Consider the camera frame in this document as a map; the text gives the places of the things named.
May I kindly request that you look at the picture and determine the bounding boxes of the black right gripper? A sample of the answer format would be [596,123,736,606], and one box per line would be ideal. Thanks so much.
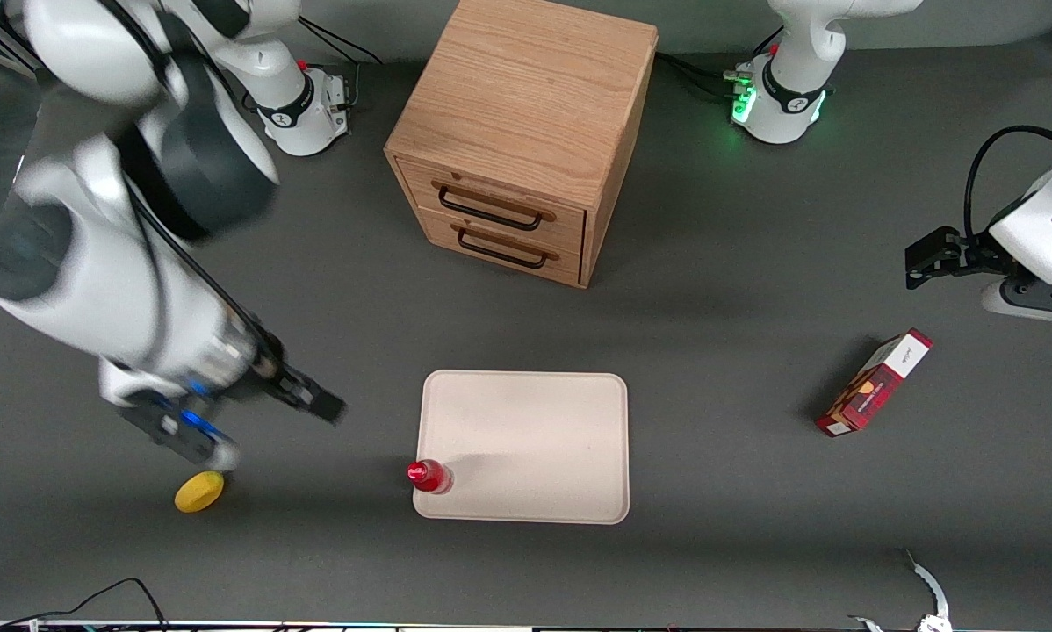
[227,320,347,425]

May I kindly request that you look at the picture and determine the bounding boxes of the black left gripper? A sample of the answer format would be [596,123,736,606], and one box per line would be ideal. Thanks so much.
[905,226,1016,291]

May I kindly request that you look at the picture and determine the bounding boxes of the red coke bottle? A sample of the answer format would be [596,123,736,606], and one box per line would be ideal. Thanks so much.
[407,458,454,495]

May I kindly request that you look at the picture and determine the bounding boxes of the beige rectangular tray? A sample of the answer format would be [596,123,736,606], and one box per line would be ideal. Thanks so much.
[412,370,630,526]

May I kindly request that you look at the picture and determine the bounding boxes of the red cookie box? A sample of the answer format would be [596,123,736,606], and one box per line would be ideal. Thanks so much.
[815,328,934,438]

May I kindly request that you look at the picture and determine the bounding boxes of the yellow lemon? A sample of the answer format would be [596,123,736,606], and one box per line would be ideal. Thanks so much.
[174,471,226,514]

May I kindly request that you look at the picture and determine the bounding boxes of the white curved plastic strip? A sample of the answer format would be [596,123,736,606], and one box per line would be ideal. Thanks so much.
[847,549,953,632]

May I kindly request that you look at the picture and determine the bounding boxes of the wooden drawer cabinet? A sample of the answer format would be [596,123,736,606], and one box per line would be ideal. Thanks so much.
[384,0,659,290]

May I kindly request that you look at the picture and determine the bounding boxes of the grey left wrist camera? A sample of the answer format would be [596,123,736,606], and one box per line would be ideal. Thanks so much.
[981,274,1052,327]

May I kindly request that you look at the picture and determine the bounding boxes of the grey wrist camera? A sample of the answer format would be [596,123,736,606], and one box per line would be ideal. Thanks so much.
[981,274,1052,327]
[120,386,241,475]

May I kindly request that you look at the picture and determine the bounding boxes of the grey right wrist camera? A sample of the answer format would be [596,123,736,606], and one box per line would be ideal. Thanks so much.
[120,386,241,475]

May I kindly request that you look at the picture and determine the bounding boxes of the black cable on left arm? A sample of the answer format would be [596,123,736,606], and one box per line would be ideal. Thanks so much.
[965,77,1052,240]

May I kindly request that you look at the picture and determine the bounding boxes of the black wire drawer handle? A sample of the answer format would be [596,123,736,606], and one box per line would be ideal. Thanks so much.
[438,186,544,233]
[456,226,549,269]

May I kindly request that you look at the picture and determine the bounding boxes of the black cable at table edge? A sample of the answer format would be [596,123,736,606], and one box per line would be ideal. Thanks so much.
[0,578,169,632]

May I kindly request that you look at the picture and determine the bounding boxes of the black cables at left arm base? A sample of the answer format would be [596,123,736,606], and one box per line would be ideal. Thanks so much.
[656,53,748,102]

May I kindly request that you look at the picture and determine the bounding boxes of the black cable at right arm base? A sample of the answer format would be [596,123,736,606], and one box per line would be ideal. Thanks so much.
[298,18,385,67]

